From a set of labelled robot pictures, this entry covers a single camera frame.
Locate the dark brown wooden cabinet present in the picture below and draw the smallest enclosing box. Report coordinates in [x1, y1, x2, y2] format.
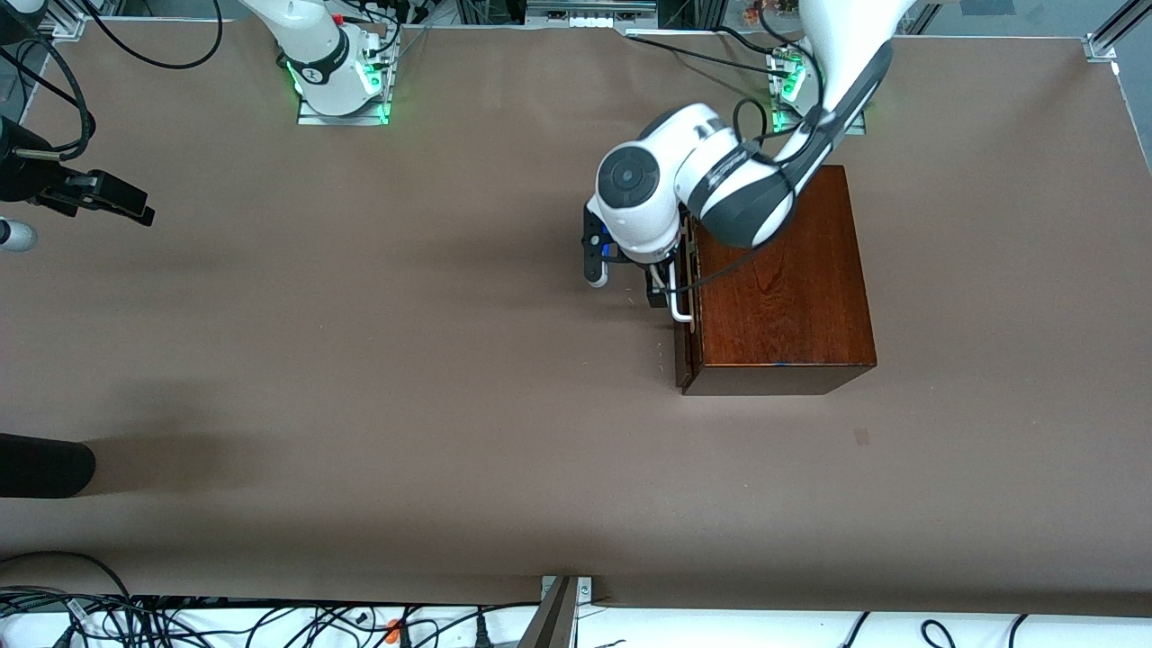
[681, 165, 878, 397]

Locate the grey power strip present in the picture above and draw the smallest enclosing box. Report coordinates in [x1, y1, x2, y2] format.
[525, 0, 660, 30]

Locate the black foam cylinder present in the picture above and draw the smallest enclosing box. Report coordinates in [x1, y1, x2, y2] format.
[0, 433, 96, 500]

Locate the aluminium frame profile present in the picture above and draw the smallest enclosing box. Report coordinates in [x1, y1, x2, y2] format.
[1083, 0, 1152, 64]
[36, 0, 86, 41]

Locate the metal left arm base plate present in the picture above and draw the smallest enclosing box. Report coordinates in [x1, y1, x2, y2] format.
[771, 49, 868, 136]

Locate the thick black base cable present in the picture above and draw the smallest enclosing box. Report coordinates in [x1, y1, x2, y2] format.
[625, 32, 791, 80]

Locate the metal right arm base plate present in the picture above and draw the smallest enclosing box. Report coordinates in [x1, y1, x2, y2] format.
[295, 31, 399, 127]

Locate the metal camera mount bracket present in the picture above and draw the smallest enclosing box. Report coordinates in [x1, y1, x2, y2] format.
[517, 576, 595, 648]

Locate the black arched cable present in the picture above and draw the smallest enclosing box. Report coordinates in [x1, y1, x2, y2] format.
[0, 551, 136, 602]

